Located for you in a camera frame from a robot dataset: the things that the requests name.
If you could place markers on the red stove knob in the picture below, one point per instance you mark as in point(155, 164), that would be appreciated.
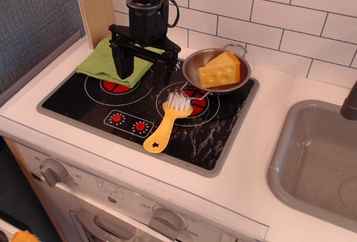
point(140, 126)
point(116, 118)

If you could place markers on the grey left oven knob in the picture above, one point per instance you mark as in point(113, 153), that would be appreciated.
point(53, 172)

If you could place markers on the orange plush object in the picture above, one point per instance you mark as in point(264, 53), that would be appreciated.
point(24, 236)

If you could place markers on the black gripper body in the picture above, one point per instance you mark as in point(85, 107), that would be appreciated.
point(146, 35)

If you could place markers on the grey oven knob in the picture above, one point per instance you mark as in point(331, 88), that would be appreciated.
point(53, 172)
point(166, 223)

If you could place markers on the green towel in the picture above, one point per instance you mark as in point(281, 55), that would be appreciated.
point(100, 65)

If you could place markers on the black toy stovetop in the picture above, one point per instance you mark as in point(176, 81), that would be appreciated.
point(199, 143)

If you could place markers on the grey right oven knob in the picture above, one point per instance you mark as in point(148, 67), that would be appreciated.
point(166, 223)

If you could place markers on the grey faucet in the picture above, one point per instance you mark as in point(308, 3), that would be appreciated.
point(349, 107)

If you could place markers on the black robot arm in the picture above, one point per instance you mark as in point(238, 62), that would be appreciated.
point(145, 38)

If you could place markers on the grey oven door handle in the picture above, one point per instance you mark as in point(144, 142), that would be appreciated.
point(105, 227)

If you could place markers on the yellow dish brush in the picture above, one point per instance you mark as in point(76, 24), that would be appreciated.
point(177, 106)

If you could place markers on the red left stove knob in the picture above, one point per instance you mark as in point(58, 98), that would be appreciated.
point(116, 118)

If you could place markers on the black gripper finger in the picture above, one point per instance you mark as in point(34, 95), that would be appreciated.
point(163, 67)
point(123, 60)

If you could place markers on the grey sink basin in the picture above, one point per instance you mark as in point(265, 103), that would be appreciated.
point(313, 168)

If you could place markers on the red right stove knob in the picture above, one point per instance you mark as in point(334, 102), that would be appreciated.
point(140, 126)

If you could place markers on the silver metal pan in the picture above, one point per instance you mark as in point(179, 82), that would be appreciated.
point(200, 58)

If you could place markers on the wooden side post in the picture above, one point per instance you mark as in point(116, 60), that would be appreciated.
point(97, 16)

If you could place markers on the yellow cheese wedge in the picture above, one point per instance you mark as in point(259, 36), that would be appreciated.
point(222, 70)

